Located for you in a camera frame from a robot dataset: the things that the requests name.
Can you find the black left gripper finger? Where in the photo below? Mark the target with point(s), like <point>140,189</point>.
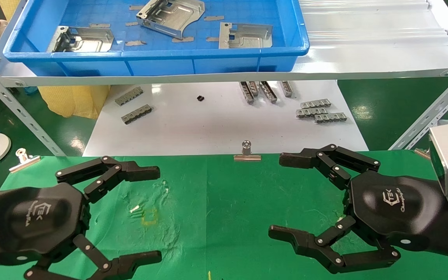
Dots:
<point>138,172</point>

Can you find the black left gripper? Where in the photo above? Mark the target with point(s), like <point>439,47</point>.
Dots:
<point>33,217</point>

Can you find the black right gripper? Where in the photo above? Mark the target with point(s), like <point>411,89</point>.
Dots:
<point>395,202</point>

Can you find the stamped sheet metal part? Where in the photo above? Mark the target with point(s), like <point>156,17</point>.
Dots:
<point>177,15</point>
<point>247,39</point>
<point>88,42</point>

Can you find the small white tape scrap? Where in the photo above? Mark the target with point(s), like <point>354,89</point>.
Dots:
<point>134,209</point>

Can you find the silver binder clip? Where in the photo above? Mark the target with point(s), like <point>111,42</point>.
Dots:
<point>247,156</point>
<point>23,159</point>

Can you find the green cloth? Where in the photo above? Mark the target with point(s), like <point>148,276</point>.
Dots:
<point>228,202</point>

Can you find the yellow mesh bag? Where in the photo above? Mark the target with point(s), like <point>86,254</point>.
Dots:
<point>74,101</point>

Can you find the blue plastic bin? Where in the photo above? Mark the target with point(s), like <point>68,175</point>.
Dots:
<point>161,66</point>

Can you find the grey tape strip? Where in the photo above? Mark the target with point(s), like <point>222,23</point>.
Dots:
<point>132,23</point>
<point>182,39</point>
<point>211,39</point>
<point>213,18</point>
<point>99,25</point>
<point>135,43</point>
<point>135,7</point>

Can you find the perforated steel shelf upright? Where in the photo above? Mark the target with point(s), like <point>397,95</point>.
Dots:
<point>21,112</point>
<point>430,116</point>

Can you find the white shelf board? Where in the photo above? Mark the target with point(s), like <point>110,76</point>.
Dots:
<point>364,62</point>

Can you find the white corrugated sheet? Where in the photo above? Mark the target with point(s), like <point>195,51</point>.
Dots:
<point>364,23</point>

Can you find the grey slotted metal rail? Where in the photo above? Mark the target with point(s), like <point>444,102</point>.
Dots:
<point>268,91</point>
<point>330,117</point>
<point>315,103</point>
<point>129,96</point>
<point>136,114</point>
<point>246,92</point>
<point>309,112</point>
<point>253,88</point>
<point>287,88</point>

